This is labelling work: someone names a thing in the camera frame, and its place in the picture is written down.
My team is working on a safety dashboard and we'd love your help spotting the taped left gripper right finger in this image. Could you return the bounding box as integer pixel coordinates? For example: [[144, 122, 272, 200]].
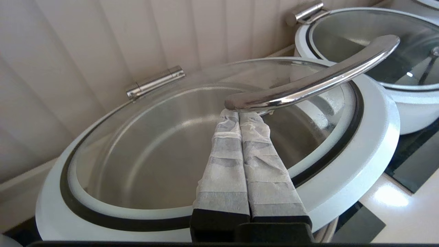
[[240, 113, 312, 225]]

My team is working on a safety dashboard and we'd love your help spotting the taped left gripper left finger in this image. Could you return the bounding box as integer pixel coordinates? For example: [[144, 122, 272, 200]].
[[190, 110, 251, 240]]

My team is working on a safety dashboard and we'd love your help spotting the glass lid white rim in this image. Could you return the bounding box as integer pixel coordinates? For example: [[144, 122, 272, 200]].
[[412, 0, 439, 10], [35, 34, 401, 242]]

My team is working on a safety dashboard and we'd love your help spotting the large white pot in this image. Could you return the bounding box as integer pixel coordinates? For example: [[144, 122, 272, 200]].
[[384, 87, 439, 135]]

